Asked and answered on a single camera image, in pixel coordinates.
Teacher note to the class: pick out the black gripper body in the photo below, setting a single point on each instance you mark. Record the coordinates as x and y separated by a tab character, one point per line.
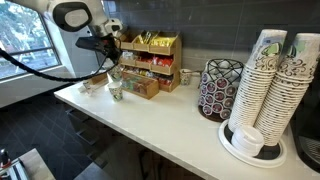
111	46

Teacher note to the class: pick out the patterned paper cup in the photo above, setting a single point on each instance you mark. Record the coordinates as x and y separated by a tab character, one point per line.
116	74
116	93

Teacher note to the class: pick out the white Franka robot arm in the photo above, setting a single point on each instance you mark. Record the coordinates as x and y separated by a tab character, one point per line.
73	15

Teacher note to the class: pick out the small patterned cup with stirrers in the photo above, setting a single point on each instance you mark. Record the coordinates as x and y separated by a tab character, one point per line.
185	77

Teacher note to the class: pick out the round white cup tray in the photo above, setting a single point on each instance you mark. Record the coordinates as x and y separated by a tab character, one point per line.
230	146

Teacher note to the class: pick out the tall stack of paper cups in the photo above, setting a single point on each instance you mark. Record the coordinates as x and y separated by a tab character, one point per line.
286	100
256	86

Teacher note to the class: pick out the stack of white cup lids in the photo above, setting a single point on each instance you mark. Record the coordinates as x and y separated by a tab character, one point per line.
248	140

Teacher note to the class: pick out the small wooden sugar packet tray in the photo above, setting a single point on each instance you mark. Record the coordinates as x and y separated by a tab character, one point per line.
97	79

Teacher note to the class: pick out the wooden tea bag box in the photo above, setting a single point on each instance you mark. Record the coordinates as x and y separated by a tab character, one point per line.
141	86

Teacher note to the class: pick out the yellow green tea packets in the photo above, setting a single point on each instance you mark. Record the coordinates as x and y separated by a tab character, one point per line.
145	37

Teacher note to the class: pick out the wide wooden tiered organizer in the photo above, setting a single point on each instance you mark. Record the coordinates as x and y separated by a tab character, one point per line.
160	68

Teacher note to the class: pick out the red packets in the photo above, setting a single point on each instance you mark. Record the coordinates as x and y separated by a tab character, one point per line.
163	61

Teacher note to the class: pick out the yellow sweetener packets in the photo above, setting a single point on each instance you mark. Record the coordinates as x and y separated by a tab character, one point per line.
163	41

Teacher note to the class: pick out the light wooden side table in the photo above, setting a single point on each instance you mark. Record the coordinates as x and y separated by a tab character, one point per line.
35	165

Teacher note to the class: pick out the dark coffee machine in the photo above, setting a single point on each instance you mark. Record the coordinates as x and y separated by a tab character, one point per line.
308	133

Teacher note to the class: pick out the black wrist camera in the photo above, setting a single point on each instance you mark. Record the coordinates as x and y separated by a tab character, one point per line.
90	44

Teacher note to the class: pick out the window with grey frame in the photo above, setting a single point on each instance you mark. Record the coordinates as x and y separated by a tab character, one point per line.
23	40

